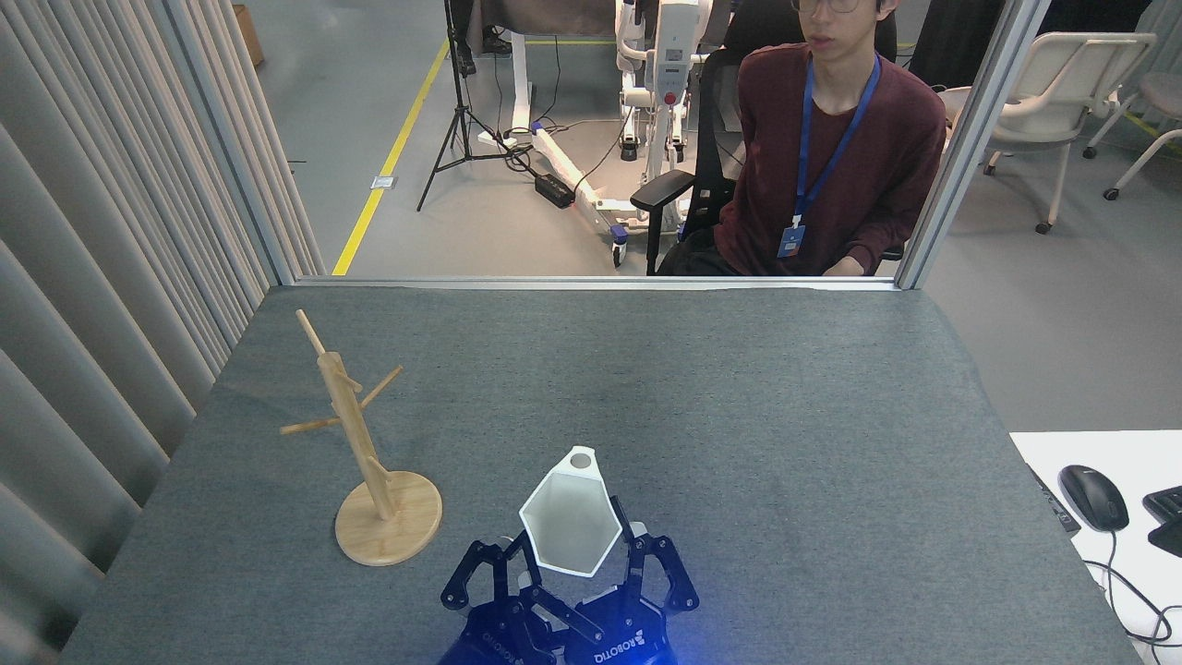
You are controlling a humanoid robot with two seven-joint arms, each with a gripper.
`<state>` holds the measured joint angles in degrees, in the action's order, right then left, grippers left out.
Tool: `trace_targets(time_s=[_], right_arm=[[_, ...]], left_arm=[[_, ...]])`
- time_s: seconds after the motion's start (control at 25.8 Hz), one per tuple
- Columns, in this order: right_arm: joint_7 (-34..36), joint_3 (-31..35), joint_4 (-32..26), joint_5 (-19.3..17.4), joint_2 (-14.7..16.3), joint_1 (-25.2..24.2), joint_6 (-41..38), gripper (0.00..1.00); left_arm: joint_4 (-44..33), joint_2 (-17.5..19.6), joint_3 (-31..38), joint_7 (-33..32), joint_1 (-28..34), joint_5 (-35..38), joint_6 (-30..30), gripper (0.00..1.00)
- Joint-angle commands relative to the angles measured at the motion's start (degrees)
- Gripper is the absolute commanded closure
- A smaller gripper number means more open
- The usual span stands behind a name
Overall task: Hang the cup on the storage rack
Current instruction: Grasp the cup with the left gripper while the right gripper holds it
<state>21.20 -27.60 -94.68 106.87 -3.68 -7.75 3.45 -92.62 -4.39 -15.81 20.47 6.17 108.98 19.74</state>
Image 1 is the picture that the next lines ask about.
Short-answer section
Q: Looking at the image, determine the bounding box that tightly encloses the black tripod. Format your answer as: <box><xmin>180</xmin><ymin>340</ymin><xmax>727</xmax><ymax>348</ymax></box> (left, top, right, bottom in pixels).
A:
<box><xmin>417</xmin><ymin>0</ymin><xmax>532</xmax><ymax>212</ymax></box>

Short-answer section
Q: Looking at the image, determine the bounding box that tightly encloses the black flat device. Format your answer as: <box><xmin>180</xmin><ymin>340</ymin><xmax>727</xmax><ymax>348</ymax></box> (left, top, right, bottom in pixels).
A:
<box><xmin>1028</xmin><ymin>465</ymin><xmax>1081</xmax><ymax>534</ymax></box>

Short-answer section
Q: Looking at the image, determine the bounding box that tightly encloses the silver post with wide face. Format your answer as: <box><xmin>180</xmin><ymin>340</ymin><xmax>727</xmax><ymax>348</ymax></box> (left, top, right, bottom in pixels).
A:
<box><xmin>896</xmin><ymin>0</ymin><xmax>1054</xmax><ymax>291</ymax></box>

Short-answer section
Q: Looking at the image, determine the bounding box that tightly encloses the white office chair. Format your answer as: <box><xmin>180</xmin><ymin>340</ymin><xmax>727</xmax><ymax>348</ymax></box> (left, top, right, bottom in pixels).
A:
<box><xmin>933</xmin><ymin>32</ymin><xmax>1157</xmax><ymax>235</ymax></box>

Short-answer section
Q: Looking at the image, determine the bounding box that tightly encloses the grey felt table mat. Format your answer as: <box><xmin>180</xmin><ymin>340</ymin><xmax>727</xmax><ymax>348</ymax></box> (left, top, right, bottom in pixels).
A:
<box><xmin>57</xmin><ymin>284</ymin><xmax>1146</xmax><ymax>665</ymax></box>

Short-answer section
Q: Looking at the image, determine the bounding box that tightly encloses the grey chair with white legs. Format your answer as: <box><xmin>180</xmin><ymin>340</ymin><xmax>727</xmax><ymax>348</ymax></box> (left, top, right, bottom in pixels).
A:
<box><xmin>1082</xmin><ymin>72</ymin><xmax>1182</xmax><ymax>201</ymax></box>

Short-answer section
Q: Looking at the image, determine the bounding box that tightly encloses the black mouse cable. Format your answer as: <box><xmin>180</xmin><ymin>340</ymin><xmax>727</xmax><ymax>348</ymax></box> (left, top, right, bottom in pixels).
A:
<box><xmin>1080</xmin><ymin>531</ymin><xmax>1182</xmax><ymax>647</ymax></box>

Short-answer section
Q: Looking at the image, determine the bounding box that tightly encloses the white stand on wheels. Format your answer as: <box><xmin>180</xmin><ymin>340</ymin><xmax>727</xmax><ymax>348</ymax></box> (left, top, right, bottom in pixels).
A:
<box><xmin>531</xmin><ymin>0</ymin><xmax>740</xmax><ymax>269</ymax></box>

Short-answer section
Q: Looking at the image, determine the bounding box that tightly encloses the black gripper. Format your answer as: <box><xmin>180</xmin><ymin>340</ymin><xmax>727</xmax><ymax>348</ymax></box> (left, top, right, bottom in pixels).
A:
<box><xmin>540</xmin><ymin>496</ymin><xmax>700</xmax><ymax>665</ymax></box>
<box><xmin>439</xmin><ymin>531</ymin><xmax>566</xmax><ymax>665</ymax></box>

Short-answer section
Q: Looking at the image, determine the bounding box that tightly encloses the cardboard box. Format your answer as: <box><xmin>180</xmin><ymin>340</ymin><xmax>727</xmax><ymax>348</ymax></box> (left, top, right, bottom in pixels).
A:
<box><xmin>231</xmin><ymin>5</ymin><xmax>266</xmax><ymax>68</ymax></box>

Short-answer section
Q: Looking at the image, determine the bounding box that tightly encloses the wooden cup rack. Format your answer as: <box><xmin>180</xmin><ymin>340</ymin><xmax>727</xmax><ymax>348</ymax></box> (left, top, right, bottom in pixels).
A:
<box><xmin>280</xmin><ymin>309</ymin><xmax>443</xmax><ymax>567</ymax></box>

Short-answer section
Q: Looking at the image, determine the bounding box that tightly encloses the standing person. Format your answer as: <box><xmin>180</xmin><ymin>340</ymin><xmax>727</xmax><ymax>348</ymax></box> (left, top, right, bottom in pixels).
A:
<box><xmin>451</xmin><ymin>0</ymin><xmax>513</xmax><ymax>77</ymax></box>

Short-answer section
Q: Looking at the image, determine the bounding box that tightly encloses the grey pleated curtain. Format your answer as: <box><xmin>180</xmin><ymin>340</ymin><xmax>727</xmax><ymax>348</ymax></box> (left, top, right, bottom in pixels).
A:
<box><xmin>0</xmin><ymin>0</ymin><xmax>326</xmax><ymax>665</ymax></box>

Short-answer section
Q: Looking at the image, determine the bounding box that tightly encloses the black office chair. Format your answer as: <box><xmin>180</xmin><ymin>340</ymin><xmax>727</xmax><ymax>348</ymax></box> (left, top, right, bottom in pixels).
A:
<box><xmin>631</xmin><ymin>0</ymin><xmax>904</xmax><ymax>276</ymax></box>

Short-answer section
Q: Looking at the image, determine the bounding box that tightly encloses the dark brown cloth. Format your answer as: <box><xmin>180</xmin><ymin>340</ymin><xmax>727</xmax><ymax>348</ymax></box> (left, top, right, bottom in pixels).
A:
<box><xmin>466</xmin><ymin>0</ymin><xmax>618</xmax><ymax>56</ymax></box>

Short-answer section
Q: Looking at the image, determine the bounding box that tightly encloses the white desk leg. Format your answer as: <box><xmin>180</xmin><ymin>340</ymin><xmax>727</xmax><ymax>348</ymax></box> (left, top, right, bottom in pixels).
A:
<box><xmin>477</xmin><ymin>32</ymin><xmax>537</xmax><ymax>151</ymax></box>

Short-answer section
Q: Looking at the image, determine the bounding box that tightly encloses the white hexagonal cup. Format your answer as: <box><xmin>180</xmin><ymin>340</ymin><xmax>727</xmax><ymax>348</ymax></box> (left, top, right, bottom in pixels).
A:
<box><xmin>519</xmin><ymin>447</ymin><xmax>622</xmax><ymax>579</ymax></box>

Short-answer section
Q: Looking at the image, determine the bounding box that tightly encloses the silver table rail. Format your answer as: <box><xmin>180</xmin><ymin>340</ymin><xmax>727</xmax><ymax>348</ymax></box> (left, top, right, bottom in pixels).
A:
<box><xmin>295</xmin><ymin>275</ymin><xmax>901</xmax><ymax>292</ymax></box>

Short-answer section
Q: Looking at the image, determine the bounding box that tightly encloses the seated person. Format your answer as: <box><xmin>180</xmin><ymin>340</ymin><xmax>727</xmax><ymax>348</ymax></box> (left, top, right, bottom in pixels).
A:
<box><xmin>657</xmin><ymin>0</ymin><xmax>947</xmax><ymax>278</ymax></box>

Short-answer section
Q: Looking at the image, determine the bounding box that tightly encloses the white side table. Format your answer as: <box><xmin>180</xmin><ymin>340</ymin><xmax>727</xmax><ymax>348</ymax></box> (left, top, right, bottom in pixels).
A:
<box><xmin>1009</xmin><ymin>430</ymin><xmax>1182</xmax><ymax>665</ymax></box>

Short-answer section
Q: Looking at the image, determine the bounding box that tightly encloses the black computer mouse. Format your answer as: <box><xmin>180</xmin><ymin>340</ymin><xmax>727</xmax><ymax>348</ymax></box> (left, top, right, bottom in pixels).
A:
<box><xmin>1058</xmin><ymin>465</ymin><xmax>1130</xmax><ymax>533</ymax></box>

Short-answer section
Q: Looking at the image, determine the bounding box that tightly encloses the slim silver post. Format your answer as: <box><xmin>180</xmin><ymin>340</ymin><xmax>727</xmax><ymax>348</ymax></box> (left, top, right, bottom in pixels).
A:
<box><xmin>152</xmin><ymin>0</ymin><xmax>296</xmax><ymax>287</ymax></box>

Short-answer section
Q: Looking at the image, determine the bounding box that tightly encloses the black keyboard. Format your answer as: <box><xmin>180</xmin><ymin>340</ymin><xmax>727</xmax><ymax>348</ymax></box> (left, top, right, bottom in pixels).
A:
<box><xmin>1142</xmin><ymin>486</ymin><xmax>1182</xmax><ymax>558</ymax></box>

